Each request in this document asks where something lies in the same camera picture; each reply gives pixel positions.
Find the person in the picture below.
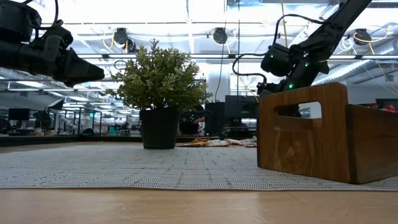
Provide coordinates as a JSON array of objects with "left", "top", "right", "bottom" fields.
[
  {"left": 223, "top": 117, "right": 249, "bottom": 138},
  {"left": 178, "top": 104, "right": 206, "bottom": 137}
]

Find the black monitor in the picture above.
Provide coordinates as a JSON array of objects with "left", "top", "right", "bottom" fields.
[{"left": 7, "top": 108, "right": 31, "bottom": 122}]

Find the black hanging cable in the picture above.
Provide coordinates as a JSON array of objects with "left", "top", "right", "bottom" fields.
[{"left": 214, "top": 43, "right": 226, "bottom": 103}]

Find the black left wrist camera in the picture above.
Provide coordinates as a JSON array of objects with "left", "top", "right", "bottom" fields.
[{"left": 39, "top": 19, "right": 75, "bottom": 50}]

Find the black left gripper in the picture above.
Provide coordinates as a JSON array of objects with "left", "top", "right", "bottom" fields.
[{"left": 0, "top": 35, "right": 106, "bottom": 88}]

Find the artificial green potted plant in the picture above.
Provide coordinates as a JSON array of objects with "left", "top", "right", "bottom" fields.
[{"left": 105, "top": 39, "right": 214, "bottom": 150}]

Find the black cabinet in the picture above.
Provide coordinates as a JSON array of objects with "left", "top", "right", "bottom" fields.
[{"left": 204, "top": 101, "right": 226, "bottom": 138}]

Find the silver ventilation duct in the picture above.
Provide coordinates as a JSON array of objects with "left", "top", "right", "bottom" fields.
[{"left": 310, "top": 58, "right": 379, "bottom": 86}]

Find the gold vanilla tea bag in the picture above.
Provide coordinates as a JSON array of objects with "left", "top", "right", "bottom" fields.
[
  {"left": 205, "top": 139, "right": 231, "bottom": 147},
  {"left": 229, "top": 136, "right": 258, "bottom": 148}
]

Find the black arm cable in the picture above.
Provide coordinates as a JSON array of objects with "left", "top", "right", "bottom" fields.
[
  {"left": 232, "top": 14, "right": 326, "bottom": 85},
  {"left": 21, "top": 0, "right": 65, "bottom": 31}
]

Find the wooden compartment tray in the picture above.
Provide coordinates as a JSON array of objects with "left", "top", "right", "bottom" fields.
[{"left": 256, "top": 82, "right": 398, "bottom": 185}]

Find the thin black vertical pole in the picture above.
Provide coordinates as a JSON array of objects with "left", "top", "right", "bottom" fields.
[{"left": 236, "top": 0, "right": 241, "bottom": 101}]

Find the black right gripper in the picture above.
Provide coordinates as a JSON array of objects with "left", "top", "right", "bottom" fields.
[{"left": 256, "top": 60, "right": 330, "bottom": 118}]

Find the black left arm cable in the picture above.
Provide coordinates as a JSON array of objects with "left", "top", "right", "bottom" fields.
[{"left": 21, "top": 0, "right": 65, "bottom": 31}]

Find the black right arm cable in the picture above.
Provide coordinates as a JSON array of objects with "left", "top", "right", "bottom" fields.
[{"left": 232, "top": 14, "right": 326, "bottom": 85}]

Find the grey woven placemat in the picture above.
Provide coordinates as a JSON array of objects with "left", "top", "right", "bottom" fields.
[{"left": 0, "top": 143, "right": 398, "bottom": 191}]

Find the black computer tower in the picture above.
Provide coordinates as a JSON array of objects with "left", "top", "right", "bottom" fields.
[{"left": 224, "top": 95, "right": 259, "bottom": 138}]

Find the black ceiling cable reel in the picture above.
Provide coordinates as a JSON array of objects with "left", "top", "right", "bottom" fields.
[
  {"left": 112, "top": 27, "right": 137, "bottom": 53},
  {"left": 211, "top": 27, "right": 229, "bottom": 45},
  {"left": 353, "top": 28, "right": 373, "bottom": 46}
]

